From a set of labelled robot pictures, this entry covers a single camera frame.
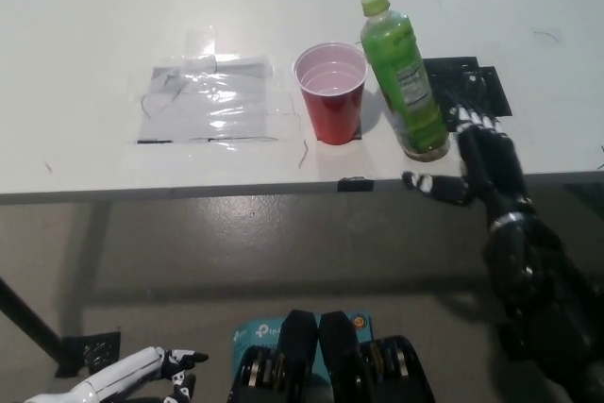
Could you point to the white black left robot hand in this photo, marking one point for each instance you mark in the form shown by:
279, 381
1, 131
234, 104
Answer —
118, 374

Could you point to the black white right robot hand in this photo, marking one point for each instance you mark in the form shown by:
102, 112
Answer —
491, 167

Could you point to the green tea plastic bottle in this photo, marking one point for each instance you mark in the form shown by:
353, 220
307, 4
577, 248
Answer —
406, 82

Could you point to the red plastic cup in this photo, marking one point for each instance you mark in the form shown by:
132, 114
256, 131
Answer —
332, 110

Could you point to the black left robot body block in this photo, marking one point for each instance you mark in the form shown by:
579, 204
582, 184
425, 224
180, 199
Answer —
295, 351

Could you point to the black floor tape patch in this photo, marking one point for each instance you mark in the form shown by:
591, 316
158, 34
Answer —
94, 353

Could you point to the large black tape square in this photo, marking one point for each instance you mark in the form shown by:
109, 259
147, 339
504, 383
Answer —
472, 82

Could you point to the black table leg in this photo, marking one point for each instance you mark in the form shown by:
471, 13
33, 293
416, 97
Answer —
23, 318

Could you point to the black tape on table edge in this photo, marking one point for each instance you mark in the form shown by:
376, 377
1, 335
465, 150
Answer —
354, 184

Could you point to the teal tp-link box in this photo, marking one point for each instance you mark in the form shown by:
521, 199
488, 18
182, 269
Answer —
257, 332

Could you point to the paper sheet under clear film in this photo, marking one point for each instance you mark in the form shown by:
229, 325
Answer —
203, 105

